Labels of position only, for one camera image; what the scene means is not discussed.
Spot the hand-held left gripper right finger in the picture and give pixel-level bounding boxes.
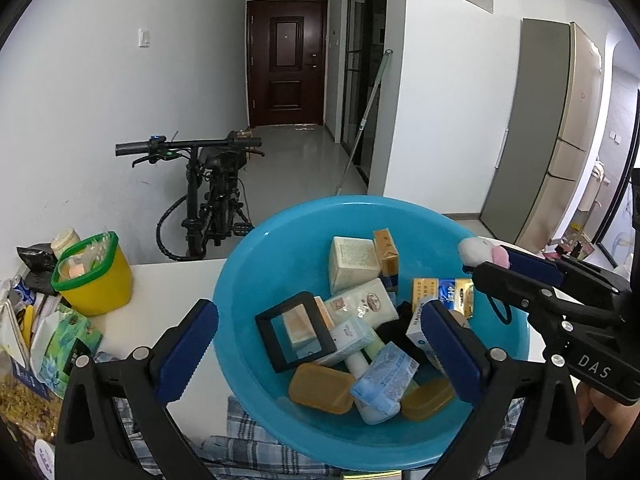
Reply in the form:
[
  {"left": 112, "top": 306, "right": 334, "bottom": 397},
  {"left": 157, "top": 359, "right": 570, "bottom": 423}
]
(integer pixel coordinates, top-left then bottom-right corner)
[{"left": 420, "top": 299, "right": 586, "bottom": 480}]

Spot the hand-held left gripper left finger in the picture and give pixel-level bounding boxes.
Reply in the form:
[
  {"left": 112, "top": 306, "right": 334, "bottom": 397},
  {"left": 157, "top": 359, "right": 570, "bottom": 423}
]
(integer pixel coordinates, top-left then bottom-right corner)
[{"left": 54, "top": 298, "right": 220, "bottom": 480}]

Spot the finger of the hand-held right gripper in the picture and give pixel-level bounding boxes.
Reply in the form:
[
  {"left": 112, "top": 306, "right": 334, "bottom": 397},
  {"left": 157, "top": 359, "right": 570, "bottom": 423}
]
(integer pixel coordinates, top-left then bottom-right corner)
[
  {"left": 472, "top": 261, "right": 619, "bottom": 342},
  {"left": 506, "top": 248, "right": 632, "bottom": 307}
]

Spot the white pink plush toy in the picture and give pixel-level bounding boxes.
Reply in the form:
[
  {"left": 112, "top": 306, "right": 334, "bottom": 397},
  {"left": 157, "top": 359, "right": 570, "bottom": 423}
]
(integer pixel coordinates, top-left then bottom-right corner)
[{"left": 459, "top": 237, "right": 512, "bottom": 273}]

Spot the orange plastic soap dish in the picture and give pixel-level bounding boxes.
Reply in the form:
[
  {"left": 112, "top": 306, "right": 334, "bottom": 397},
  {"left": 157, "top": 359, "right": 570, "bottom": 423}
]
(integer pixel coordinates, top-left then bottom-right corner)
[{"left": 288, "top": 362, "right": 355, "bottom": 414}]

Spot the blue plastic basin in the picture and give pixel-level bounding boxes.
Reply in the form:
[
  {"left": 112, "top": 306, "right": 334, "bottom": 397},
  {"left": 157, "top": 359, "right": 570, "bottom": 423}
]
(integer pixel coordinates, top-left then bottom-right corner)
[{"left": 212, "top": 195, "right": 531, "bottom": 472}]

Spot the white desktop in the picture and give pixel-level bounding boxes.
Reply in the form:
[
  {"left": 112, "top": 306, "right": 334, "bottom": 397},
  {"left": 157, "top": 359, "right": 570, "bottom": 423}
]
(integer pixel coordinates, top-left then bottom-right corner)
[{"left": 92, "top": 235, "right": 576, "bottom": 376}]

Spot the person's right hand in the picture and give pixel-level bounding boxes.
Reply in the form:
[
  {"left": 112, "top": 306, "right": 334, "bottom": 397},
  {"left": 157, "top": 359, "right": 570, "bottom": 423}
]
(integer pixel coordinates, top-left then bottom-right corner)
[{"left": 575, "top": 382, "right": 640, "bottom": 460}]

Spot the white blue box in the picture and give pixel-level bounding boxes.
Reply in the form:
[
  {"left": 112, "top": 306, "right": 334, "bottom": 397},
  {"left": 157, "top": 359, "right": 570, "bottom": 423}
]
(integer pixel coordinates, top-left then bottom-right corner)
[{"left": 405, "top": 296, "right": 471, "bottom": 361}]

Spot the amber soap bar right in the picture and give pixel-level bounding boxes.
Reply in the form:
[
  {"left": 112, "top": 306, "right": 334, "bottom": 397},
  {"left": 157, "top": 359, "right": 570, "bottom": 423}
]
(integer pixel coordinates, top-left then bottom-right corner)
[{"left": 400, "top": 377, "right": 455, "bottom": 422}]

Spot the gold blue packet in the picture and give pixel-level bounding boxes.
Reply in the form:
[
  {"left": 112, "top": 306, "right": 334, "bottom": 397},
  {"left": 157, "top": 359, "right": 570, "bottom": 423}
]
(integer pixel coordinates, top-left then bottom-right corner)
[{"left": 411, "top": 276, "right": 476, "bottom": 321}]

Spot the black pouch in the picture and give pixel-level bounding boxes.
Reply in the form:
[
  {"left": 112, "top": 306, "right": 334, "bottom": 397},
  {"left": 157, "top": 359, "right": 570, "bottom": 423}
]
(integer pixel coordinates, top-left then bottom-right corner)
[{"left": 375, "top": 316, "right": 417, "bottom": 357}]

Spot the blue tissue pack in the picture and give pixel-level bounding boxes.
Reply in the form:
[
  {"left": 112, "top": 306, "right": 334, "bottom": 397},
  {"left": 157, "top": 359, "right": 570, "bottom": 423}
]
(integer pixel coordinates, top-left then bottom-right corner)
[{"left": 350, "top": 342, "right": 420, "bottom": 413}]

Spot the blue plaid cloth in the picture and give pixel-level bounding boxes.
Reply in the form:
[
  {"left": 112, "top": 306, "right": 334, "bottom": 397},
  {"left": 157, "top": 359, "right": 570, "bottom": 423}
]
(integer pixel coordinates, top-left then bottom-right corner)
[{"left": 95, "top": 350, "right": 526, "bottom": 480}]

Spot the white plastic bottle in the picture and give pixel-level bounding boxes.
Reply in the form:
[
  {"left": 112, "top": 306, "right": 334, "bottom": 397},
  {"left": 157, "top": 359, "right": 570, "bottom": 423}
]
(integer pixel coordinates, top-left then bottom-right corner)
[{"left": 345, "top": 342, "right": 403, "bottom": 426}]

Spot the white sachet pack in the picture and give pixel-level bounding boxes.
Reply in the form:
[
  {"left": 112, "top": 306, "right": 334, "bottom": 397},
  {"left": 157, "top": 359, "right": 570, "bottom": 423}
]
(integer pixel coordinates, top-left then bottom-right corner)
[{"left": 324, "top": 278, "right": 399, "bottom": 333}]

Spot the light blue small box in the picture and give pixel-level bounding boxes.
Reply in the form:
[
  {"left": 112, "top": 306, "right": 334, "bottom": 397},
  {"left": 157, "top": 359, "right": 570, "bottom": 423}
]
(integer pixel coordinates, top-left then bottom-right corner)
[{"left": 315, "top": 316, "right": 386, "bottom": 367}]

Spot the yellow bin with green rim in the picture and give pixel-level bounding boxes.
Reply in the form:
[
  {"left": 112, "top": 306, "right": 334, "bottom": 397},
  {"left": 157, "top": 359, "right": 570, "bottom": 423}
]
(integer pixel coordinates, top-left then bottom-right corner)
[{"left": 51, "top": 231, "right": 133, "bottom": 317}]

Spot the orange cardboard box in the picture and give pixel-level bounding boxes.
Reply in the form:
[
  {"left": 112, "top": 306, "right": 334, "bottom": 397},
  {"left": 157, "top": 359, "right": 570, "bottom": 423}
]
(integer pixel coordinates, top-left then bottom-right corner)
[{"left": 372, "top": 228, "right": 401, "bottom": 281}]

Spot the green tissue pack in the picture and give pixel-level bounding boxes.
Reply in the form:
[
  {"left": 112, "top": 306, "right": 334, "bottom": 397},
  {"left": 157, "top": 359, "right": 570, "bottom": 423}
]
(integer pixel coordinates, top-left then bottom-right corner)
[{"left": 30, "top": 305, "right": 103, "bottom": 401}]

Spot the beige refrigerator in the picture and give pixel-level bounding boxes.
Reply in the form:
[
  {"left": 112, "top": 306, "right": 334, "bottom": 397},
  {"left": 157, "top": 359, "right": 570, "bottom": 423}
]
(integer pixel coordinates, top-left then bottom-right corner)
[{"left": 480, "top": 18, "right": 606, "bottom": 253}]

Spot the white green cardboard box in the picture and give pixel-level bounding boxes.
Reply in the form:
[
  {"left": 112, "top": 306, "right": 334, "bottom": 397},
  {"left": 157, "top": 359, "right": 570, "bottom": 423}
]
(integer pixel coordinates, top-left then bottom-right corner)
[{"left": 328, "top": 236, "right": 382, "bottom": 297}]

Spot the black folding bicycle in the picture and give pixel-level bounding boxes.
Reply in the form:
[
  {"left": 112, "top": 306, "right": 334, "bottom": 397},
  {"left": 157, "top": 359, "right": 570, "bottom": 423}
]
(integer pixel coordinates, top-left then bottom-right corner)
[{"left": 115, "top": 130, "right": 266, "bottom": 262}]

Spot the yellow patterned snack bag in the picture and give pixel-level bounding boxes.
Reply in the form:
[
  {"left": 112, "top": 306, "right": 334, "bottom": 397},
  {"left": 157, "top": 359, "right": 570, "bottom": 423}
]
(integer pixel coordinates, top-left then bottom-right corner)
[{"left": 0, "top": 345, "right": 68, "bottom": 448}]

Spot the white jar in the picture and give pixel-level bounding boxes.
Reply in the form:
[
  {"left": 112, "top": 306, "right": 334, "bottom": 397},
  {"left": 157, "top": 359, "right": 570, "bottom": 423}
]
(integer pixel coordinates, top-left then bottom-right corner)
[{"left": 50, "top": 227, "right": 82, "bottom": 261}]

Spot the black plastic bag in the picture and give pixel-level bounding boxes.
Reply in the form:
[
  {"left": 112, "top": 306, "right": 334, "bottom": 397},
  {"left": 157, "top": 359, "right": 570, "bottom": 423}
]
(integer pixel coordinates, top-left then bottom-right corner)
[{"left": 16, "top": 243, "right": 61, "bottom": 296}]

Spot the blue white snack packet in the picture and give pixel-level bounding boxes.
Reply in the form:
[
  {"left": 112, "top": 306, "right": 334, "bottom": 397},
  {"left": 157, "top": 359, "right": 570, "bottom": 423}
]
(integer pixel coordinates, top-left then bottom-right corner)
[{"left": 10, "top": 277, "right": 38, "bottom": 306}]

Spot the mop pole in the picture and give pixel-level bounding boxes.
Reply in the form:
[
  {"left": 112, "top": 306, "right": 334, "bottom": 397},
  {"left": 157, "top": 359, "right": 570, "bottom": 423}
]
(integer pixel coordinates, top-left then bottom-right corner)
[{"left": 334, "top": 48, "right": 393, "bottom": 197}]

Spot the black framed glass door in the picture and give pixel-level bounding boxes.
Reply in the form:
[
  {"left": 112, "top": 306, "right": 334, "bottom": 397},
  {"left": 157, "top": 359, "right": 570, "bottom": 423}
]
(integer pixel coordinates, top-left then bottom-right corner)
[{"left": 340, "top": 0, "right": 388, "bottom": 186}]

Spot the dark brown door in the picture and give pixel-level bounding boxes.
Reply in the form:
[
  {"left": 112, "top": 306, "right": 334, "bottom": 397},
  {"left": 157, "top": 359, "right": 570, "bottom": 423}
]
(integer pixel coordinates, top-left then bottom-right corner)
[{"left": 246, "top": 0, "right": 329, "bottom": 128}]

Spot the black square frame box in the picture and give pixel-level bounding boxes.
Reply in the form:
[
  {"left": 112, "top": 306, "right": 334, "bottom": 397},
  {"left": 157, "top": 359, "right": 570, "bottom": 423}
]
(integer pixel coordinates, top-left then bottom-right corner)
[{"left": 255, "top": 291, "right": 338, "bottom": 373}]

